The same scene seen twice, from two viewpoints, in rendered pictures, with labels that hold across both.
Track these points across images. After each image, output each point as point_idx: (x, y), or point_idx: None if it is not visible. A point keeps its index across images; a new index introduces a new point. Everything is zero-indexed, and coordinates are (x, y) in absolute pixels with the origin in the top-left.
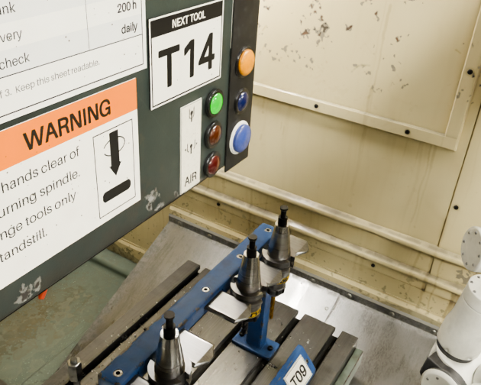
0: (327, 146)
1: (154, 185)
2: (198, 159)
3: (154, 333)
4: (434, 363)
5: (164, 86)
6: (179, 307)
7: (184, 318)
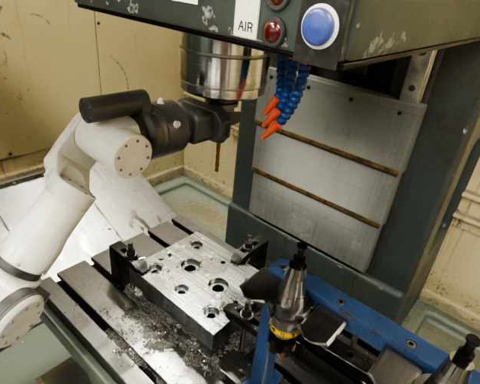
0: None
1: (210, 2)
2: (257, 11)
3: (331, 292)
4: None
5: None
6: (372, 315)
7: (356, 317)
